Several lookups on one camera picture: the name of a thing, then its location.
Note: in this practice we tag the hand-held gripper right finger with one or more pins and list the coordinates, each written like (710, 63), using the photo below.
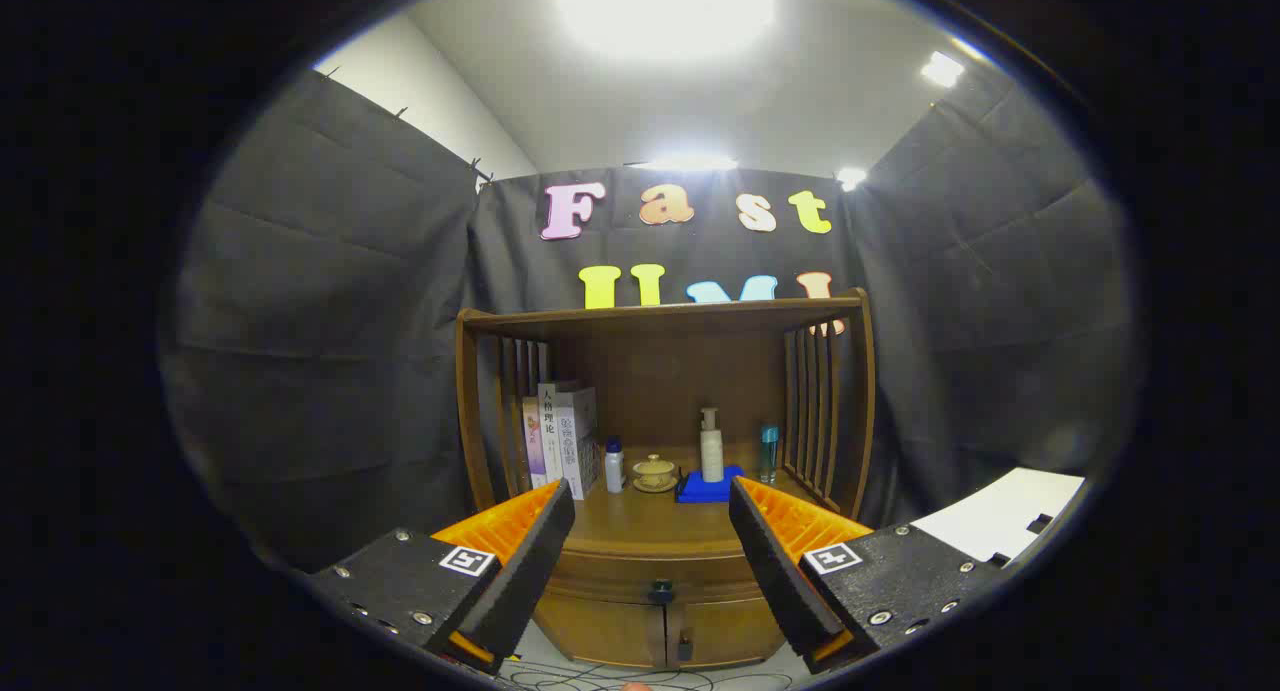
(775, 571)

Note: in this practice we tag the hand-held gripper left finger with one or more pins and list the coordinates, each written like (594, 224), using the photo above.
(530, 561)

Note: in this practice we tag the brown wooden drawer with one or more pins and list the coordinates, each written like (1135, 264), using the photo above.
(610, 576)

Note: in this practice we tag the black drawer knob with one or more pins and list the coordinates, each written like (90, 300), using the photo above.
(661, 592)

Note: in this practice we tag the brown wooden countertop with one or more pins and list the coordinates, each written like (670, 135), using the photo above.
(650, 521)

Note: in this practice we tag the brown wooden cabinet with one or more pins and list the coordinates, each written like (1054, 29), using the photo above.
(660, 371)

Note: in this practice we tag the blue folded cloth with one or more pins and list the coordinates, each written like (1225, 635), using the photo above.
(705, 491)

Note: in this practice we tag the purple book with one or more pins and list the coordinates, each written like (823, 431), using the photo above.
(534, 451)

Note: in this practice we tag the teal slim bottle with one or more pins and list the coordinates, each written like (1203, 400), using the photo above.
(768, 456)

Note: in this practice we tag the white bottle blue cap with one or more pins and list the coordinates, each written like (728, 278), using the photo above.
(614, 468)

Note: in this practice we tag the white patterned book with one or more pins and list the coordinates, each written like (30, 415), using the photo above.
(578, 441)

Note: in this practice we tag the plain white book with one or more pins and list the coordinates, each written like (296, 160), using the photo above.
(550, 431)

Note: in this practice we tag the white pump bottle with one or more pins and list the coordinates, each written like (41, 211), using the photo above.
(711, 456)

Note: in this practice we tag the beige lidded teacup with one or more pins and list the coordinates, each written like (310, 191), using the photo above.
(655, 471)

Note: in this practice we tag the white table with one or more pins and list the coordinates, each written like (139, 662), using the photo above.
(1000, 511)

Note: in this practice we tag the small ceiling light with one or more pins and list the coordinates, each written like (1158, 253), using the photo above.
(851, 177)
(942, 69)

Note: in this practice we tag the long ceiling light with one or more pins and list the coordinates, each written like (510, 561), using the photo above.
(685, 163)

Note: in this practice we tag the large ceiling light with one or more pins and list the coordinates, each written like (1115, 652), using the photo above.
(665, 11)

